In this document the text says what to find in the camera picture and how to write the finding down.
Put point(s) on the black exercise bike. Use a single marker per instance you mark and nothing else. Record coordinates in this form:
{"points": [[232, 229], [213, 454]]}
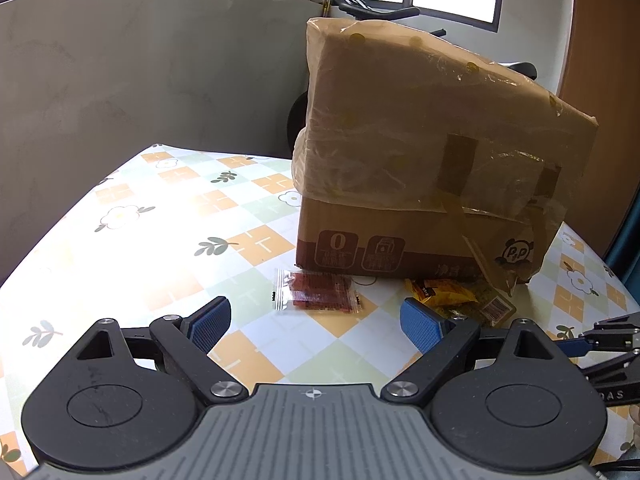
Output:
{"points": [[377, 50]]}

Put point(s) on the gold foil snack packet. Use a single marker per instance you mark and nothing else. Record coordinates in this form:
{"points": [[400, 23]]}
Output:
{"points": [[453, 299]]}

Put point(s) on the dried meat clear packet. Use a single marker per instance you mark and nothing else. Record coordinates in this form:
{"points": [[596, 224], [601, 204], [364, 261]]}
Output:
{"points": [[307, 291]]}

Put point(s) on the brown cardboard box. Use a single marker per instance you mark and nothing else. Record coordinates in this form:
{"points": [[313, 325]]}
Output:
{"points": [[466, 178]]}

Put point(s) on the wooden door panel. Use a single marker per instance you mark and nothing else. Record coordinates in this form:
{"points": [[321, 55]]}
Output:
{"points": [[601, 78]]}

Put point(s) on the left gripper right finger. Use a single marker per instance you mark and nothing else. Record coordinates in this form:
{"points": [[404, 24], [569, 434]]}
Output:
{"points": [[445, 348]]}

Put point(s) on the floral checkered tablecloth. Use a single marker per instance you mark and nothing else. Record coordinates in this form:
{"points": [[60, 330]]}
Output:
{"points": [[165, 232]]}

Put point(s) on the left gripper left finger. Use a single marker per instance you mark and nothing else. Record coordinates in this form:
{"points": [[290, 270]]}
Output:
{"points": [[185, 344]]}

